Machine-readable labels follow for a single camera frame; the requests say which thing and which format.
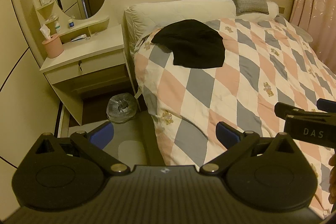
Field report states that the cream curved wardrobe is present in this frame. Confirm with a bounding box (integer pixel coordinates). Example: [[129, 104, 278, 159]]
[[0, 0, 62, 169]]

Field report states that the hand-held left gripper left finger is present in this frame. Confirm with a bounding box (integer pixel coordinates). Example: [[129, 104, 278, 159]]
[[35, 122, 132, 176]]

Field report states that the checked bear print quilt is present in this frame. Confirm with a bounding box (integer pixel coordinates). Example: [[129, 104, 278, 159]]
[[133, 15, 336, 216]]

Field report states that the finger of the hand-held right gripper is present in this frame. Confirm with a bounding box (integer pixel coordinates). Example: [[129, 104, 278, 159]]
[[316, 98, 336, 111], [274, 102, 336, 120]]

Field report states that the white bolster cushion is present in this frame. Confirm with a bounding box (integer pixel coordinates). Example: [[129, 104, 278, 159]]
[[124, 0, 237, 56]]

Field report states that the person's right hand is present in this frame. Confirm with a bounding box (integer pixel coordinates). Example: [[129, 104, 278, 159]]
[[328, 158, 336, 211]]

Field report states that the white pillow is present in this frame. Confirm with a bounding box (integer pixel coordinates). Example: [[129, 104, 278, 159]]
[[236, 1, 281, 22]]

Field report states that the cream dressing table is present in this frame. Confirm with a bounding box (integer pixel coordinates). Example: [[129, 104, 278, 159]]
[[31, 0, 132, 126]]

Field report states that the black garment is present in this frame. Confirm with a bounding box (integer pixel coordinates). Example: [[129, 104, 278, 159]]
[[151, 19, 226, 69]]

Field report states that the white tissue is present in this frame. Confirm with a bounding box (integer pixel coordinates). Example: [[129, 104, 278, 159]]
[[39, 24, 52, 41]]

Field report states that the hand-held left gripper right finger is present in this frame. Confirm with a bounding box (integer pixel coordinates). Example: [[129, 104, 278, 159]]
[[199, 122, 300, 176]]

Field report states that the pink tissue box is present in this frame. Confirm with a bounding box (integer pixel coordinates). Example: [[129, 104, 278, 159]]
[[42, 34, 64, 59]]

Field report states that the trash bin with plastic liner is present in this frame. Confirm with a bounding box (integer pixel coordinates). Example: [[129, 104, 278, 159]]
[[106, 93, 138, 124]]

